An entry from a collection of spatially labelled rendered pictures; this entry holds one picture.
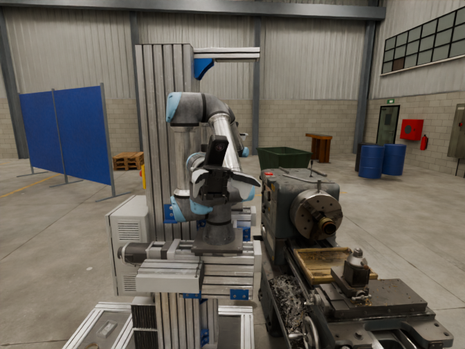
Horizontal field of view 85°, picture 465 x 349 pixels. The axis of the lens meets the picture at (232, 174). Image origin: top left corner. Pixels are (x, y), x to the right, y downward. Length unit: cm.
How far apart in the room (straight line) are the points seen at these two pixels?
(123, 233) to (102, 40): 1136
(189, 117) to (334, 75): 1205
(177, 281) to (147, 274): 14
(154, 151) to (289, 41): 1131
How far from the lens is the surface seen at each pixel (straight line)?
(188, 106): 102
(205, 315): 173
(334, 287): 134
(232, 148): 94
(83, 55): 1263
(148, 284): 120
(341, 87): 1298
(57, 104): 756
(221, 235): 116
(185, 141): 104
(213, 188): 63
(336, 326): 124
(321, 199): 171
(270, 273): 212
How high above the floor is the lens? 172
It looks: 13 degrees down
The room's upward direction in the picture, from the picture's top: straight up
